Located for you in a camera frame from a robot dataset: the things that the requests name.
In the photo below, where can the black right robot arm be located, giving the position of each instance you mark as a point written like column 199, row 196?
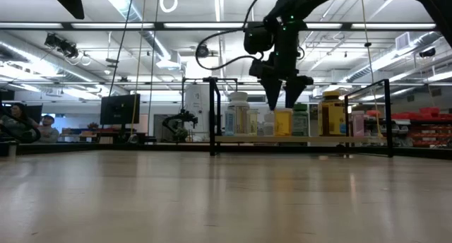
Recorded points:
column 303, row 3

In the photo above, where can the gray storage bins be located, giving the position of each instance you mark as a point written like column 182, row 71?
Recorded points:
column 399, row 126

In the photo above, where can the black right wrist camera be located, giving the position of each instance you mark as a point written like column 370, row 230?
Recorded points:
column 257, row 38

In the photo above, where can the black monitor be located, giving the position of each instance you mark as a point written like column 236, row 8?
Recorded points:
column 120, row 110

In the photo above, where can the red storage bins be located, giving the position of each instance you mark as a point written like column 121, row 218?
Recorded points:
column 429, row 113

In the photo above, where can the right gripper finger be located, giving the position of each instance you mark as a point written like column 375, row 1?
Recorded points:
column 272, row 91
column 295, row 89

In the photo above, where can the round black ceiling camera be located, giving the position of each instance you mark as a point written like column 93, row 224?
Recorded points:
column 203, row 51

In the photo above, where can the white cabinet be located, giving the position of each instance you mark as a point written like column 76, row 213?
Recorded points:
column 196, row 101

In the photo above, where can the black ceiling camera rig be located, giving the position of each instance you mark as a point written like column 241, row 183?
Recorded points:
column 61, row 45

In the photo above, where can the large white medicine bottle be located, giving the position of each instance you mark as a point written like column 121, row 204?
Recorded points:
column 240, row 105

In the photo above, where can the small potted plant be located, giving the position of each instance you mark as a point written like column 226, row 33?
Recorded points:
column 182, row 134

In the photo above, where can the amber bottle yellow cap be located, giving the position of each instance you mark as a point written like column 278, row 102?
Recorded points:
column 332, row 116

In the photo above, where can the green medicine bottle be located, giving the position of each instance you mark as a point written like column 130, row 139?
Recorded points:
column 302, row 124

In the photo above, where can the black background robot arm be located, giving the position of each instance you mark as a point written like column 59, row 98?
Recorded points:
column 183, row 116

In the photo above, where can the yellow-green pill vial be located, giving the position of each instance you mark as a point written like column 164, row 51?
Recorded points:
column 251, row 124

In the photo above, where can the black overhead light rail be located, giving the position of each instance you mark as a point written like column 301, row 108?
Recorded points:
column 159, row 25

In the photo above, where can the small white medicine bottle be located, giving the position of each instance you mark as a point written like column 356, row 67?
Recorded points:
column 268, row 128

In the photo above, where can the pink pill vial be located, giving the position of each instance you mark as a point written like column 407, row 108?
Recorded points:
column 357, row 124

